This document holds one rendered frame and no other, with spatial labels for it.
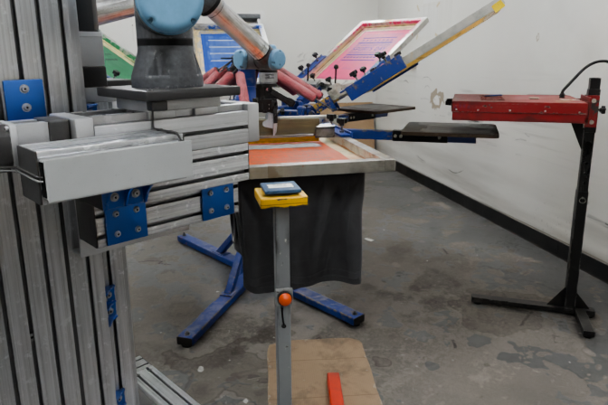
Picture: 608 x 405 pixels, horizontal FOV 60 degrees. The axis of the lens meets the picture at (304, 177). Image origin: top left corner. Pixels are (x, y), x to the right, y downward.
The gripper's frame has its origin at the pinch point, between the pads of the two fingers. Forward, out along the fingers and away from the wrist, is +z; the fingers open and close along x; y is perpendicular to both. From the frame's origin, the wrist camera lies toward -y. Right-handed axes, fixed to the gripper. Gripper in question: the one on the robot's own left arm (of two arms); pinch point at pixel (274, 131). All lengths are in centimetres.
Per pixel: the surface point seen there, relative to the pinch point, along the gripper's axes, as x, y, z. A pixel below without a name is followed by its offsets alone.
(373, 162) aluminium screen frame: 61, -21, 2
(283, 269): 80, 12, 28
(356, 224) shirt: 51, -20, 26
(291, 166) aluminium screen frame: 61, 5, 2
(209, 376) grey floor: 15, 33, 101
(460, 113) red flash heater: -7, -89, -4
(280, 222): 80, 13, 14
